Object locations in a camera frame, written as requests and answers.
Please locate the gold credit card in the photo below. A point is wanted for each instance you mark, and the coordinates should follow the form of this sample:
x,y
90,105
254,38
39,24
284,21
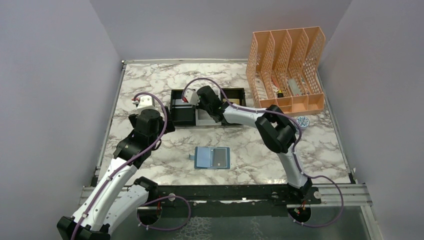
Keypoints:
x,y
234,100

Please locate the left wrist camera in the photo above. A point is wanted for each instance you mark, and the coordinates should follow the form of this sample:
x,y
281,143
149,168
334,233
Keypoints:
x,y
143,102

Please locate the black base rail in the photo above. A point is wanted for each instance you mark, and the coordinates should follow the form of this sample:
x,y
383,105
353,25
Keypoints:
x,y
216,201

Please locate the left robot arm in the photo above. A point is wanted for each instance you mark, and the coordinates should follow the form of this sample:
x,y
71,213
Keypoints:
x,y
103,211

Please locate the orange file organizer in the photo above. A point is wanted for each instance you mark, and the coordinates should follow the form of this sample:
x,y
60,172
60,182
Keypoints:
x,y
278,55

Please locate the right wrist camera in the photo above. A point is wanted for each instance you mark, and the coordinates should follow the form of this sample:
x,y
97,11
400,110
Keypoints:
x,y
191,97

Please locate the black white card tray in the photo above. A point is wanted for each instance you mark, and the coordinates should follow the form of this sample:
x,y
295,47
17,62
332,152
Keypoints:
x,y
192,117

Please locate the white labelled box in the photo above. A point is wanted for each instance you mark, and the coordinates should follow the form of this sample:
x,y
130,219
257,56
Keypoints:
x,y
260,89

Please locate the yellow tipped marker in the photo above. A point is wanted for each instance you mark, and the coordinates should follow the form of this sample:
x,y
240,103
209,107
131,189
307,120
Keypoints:
x,y
279,94

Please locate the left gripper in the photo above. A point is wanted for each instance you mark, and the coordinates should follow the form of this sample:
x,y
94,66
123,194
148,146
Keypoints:
x,y
169,127

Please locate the blue card holder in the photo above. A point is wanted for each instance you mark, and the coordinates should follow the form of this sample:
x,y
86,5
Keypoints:
x,y
203,158

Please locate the white magnetic stripe card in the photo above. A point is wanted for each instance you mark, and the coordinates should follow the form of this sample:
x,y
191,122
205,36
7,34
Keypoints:
x,y
181,105

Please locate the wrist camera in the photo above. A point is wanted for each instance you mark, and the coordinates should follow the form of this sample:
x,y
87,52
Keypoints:
x,y
191,97
143,102

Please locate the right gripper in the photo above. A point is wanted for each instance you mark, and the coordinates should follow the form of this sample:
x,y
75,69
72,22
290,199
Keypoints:
x,y
200,106

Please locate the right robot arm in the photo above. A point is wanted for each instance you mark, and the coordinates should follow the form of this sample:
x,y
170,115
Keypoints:
x,y
277,132

